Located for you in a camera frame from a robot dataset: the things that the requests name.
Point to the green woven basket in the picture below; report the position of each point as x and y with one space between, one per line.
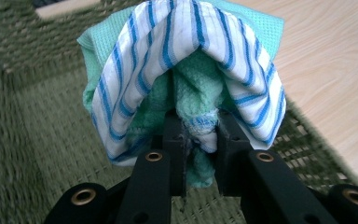
28 124

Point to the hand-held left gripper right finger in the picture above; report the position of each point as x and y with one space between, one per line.
230 155

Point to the mint green pet garment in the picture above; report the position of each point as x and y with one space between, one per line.
180 37

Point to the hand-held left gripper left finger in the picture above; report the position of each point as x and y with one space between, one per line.
177 155

